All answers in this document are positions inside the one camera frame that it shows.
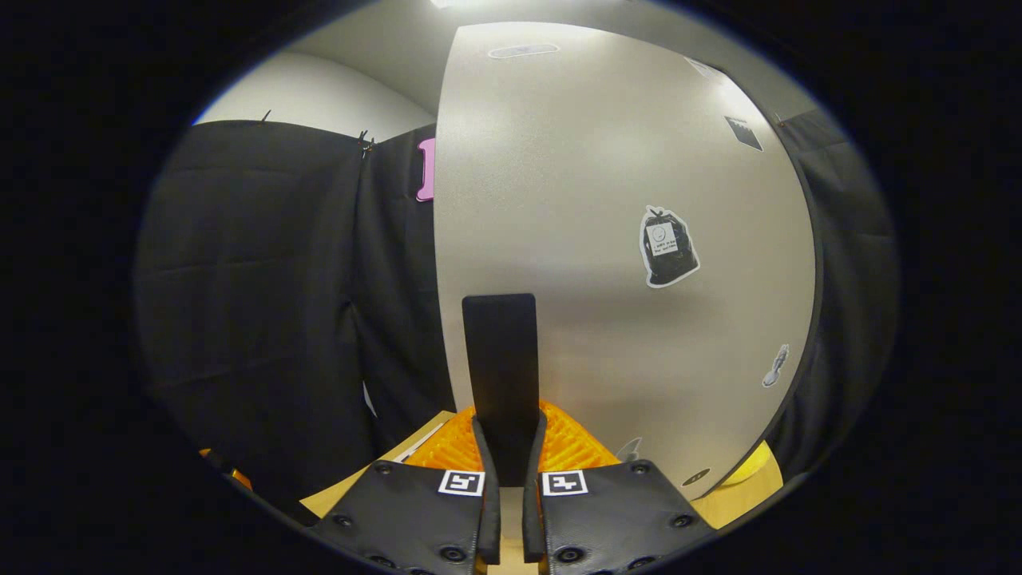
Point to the black backdrop cloth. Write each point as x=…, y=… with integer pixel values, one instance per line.
x=263, y=279

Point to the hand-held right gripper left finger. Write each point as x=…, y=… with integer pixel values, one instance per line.
x=487, y=495

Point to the large ceiling light panel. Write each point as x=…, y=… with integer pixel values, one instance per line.
x=451, y=2

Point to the yellow round soft toy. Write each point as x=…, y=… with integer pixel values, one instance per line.
x=754, y=467

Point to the grey cabinet door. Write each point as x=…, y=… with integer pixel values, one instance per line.
x=599, y=160

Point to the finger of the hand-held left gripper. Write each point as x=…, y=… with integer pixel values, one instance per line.
x=239, y=479

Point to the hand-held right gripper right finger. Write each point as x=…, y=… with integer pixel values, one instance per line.
x=533, y=495

